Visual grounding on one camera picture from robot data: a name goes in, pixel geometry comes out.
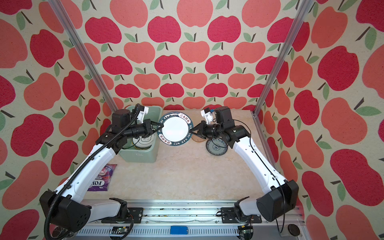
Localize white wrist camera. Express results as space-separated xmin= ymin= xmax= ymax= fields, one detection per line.
xmin=201 ymin=108 xmax=214 ymax=125
xmin=137 ymin=105 xmax=149 ymax=124

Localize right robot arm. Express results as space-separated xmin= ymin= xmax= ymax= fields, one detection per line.
xmin=190 ymin=107 xmax=299 ymax=222

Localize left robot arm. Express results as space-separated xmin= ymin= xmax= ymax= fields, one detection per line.
xmin=40 ymin=104 xmax=164 ymax=240

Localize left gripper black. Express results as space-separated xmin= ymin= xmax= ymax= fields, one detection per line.
xmin=124 ymin=119 xmax=165 ymax=140

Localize blue block on rail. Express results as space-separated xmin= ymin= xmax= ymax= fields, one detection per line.
xmin=170 ymin=226 xmax=188 ymax=235

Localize green rim plate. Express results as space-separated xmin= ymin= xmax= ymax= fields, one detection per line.
xmin=157 ymin=112 xmax=194 ymax=147

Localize left aluminium frame post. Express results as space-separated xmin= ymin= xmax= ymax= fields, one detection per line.
xmin=48 ymin=0 xmax=118 ymax=113

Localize right aluminium frame post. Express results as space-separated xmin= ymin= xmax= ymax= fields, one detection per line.
xmin=252 ymin=0 xmax=316 ymax=116

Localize mint green plastic bin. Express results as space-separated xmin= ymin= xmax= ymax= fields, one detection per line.
xmin=119 ymin=106 xmax=163 ymax=163

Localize blue floral ceramic plate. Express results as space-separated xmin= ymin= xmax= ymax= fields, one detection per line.
xmin=206 ymin=139 xmax=228 ymax=156

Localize white plate black rings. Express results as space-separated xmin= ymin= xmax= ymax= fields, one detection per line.
xmin=133 ymin=136 xmax=154 ymax=151

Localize brown tinted glass plate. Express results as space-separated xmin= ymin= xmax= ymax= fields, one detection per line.
xmin=192 ymin=135 xmax=206 ymax=143

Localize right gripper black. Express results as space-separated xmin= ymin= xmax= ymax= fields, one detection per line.
xmin=188 ymin=119 xmax=224 ymax=141

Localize purple candy bag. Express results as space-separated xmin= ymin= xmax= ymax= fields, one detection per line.
xmin=88 ymin=164 xmax=118 ymax=192

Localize black corrugated cable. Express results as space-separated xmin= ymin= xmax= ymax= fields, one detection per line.
xmin=43 ymin=103 xmax=142 ymax=240

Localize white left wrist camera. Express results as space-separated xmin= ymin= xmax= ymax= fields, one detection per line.
xmin=137 ymin=105 xmax=149 ymax=124

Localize aluminium frame post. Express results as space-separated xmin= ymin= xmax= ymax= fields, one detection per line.
xmin=252 ymin=0 xmax=316 ymax=116
xmin=48 ymin=0 xmax=118 ymax=113

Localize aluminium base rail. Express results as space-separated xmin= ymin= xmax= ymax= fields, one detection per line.
xmin=66 ymin=201 xmax=311 ymax=240

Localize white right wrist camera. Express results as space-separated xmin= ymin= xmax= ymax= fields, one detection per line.
xmin=201 ymin=108 xmax=214 ymax=125

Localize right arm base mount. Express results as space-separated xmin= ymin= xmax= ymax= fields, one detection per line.
xmin=216 ymin=208 xmax=263 ymax=224

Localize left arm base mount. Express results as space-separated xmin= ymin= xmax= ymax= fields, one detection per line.
xmin=101 ymin=207 xmax=144 ymax=224

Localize black round knob right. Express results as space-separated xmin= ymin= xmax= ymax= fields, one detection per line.
xmin=287 ymin=224 xmax=301 ymax=237

